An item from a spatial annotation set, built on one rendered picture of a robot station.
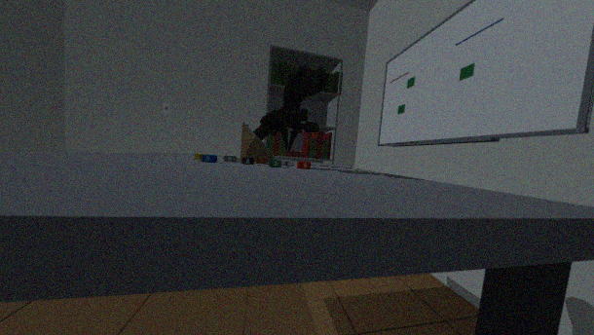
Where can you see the blue block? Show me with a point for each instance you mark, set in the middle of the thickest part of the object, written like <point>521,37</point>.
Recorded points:
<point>209,158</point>

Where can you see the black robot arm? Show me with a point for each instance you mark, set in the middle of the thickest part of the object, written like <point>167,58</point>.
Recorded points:
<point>302,83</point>

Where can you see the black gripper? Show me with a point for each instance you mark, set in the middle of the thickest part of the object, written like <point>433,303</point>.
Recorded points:
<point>268,122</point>

